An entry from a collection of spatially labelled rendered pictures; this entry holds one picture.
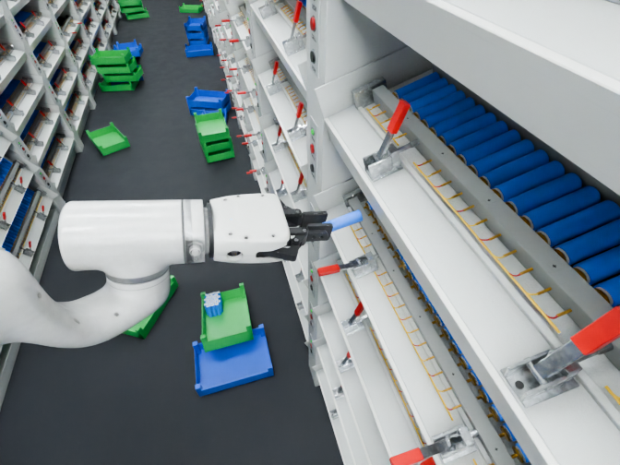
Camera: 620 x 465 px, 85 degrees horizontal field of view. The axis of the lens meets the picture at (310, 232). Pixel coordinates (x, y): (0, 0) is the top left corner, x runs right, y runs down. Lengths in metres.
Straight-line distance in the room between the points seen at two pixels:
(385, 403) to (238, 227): 0.43
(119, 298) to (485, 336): 0.41
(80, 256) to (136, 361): 1.28
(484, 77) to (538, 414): 0.23
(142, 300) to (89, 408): 1.25
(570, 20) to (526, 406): 0.24
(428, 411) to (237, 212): 0.35
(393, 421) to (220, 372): 1.00
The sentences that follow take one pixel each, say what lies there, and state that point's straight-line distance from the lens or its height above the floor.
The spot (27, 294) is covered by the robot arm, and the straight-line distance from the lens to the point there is 0.39.
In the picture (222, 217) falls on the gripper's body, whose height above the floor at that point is 1.12.
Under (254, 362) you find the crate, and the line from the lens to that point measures 1.56.
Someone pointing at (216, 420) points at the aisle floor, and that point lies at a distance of 1.52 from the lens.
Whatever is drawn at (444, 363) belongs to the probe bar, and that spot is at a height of 1.01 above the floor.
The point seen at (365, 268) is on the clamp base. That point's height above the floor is 0.99.
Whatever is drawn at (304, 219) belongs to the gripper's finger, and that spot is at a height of 1.08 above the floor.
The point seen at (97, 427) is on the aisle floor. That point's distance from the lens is 1.67.
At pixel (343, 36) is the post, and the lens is 0.53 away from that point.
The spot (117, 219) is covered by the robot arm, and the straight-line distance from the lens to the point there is 0.45.
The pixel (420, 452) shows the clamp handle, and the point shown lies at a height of 1.00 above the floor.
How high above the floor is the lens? 1.43
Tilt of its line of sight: 47 degrees down
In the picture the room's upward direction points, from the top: straight up
